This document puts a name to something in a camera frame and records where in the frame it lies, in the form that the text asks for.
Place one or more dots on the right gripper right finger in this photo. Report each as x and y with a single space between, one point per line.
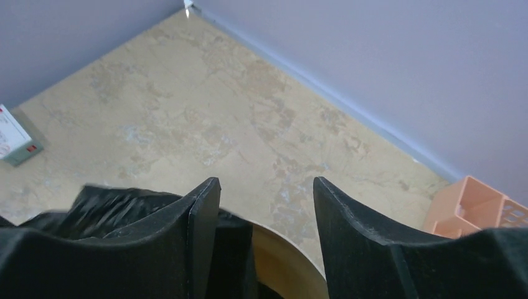
368 255

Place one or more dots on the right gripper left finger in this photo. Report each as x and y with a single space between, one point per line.
167 254

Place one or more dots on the beige round trash bin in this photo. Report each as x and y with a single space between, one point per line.
283 266

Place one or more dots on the black plastic trash bag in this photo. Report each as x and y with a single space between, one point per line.
98 211

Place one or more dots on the orange plastic file organizer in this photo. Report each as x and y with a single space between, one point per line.
469 205

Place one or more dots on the white small box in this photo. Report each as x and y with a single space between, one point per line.
17 144

